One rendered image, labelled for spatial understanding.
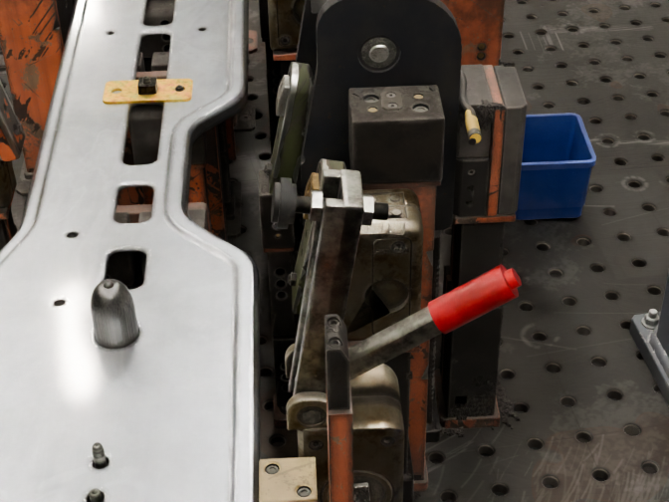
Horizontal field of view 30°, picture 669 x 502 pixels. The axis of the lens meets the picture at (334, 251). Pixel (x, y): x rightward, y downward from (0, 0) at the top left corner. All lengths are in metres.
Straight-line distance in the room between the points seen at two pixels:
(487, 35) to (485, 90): 0.36
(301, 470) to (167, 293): 0.27
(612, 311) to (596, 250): 0.11
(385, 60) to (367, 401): 0.30
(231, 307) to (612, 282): 0.62
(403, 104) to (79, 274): 0.29
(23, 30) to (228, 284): 0.64
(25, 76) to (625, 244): 0.75
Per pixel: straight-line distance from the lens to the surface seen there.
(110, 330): 0.92
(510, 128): 1.05
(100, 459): 0.84
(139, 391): 0.89
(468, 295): 0.75
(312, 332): 0.74
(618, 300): 1.43
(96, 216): 1.05
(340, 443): 0.66
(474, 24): 1.40
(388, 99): 0.95
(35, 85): 1.57
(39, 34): 1.53
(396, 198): 0.93
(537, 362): 1.34
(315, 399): 0.77
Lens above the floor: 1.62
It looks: 39 degrees down
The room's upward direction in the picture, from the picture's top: 1 degrees counter-clockwise
